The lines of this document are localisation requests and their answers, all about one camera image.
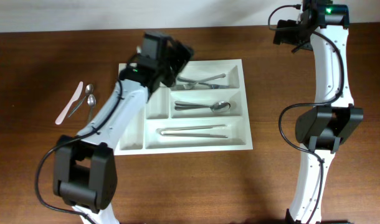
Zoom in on steel spoon blue-tinted handle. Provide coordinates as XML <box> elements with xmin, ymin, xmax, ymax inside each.
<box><xmin>174</xmin><ymin>101</ymin><xmax>214</xmax><ymax>110</ymax></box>

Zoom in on steel fork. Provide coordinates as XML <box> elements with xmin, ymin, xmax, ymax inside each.
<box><xmin>171</xmin><ymin>73</ymin><xmax>227</xmax><ymax>91</ymax></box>

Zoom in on steel serrated tongs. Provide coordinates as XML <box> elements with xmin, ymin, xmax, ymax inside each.
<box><xmin>156</xmin><ymin>124</ymin><xmax>228</xmax><ymax>139</ymax></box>

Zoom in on steel spoon sideways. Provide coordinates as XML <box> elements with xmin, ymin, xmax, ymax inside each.
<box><xmin>177</xmin><ymin>101</ymin><xmax>231</xmax><ymax>113</ymax></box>

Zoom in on small steel teaspoon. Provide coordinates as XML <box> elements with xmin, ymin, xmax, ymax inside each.
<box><xmin>87</xmin><ymin>94</ymin><xmax>97</xmax><ymax>123</ymax></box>
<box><xmin>68</xmin><ymin>84</ymin><xmax>94</xmax><ymax>117</ymax></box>

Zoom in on right black cable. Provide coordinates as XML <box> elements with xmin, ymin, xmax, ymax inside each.
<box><xmin>267</xmin><ymin>4</ymin><xmax>346</xmax><ymax>224</ymax></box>

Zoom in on white plastic cutlery tray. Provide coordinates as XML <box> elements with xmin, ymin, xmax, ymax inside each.
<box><xmin>115</xmin><ymin>59</ymin><xmax>253</xmax><ymax>156</ymax></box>

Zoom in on pink plastic knife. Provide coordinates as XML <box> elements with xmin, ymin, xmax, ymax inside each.
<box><xmin>55</xmin><ymin>82</ymin><xmax>83</xmax><ymax>125</ymax></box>

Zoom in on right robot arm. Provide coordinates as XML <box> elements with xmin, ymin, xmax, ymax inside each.
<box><xmin>269</xmin><ymin>0</ymin><xmax>364</xmax><ymax>223</ymax></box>

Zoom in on steel fork angled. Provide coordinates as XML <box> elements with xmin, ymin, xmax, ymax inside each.
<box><xmin>173</xmin><ymin>78</ymin><xmax>230</xmax><ymax>90</ymax></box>

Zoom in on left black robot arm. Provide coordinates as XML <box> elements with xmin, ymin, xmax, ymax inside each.
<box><xmin>48</xmin><ymin>32</ymin><xmax>194</xmax><ymax>223</ymax></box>

